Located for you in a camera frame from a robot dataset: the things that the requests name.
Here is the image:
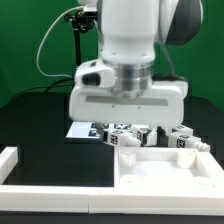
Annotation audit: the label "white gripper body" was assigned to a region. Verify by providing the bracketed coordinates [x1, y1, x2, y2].
[69, 81, 188, 128]

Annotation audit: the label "white square tabletop part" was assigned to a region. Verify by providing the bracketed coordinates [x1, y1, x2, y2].
[114, 147, 224, 193]

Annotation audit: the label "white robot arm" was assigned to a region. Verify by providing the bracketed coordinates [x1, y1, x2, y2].
[69, 0, 203, 128]

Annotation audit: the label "white AprilTag sheet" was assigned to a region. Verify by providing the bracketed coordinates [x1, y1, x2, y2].
[66, 122, 131, 139]

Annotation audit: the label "white U-shaped fence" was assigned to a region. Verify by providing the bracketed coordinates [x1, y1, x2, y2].
[0, 147, 224, 216]

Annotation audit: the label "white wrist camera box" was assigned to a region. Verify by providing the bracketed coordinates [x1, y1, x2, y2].
[75, 59, 115, 88]

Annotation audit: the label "black cables at base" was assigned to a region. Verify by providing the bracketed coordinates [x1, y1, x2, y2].
[9, 77, 76, 104]

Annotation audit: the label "black camera on pole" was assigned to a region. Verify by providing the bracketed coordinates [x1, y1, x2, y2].
[64, 9, 97, 67]

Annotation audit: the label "grey camera cable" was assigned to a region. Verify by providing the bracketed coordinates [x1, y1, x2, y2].
[35, 5, 84, 79]

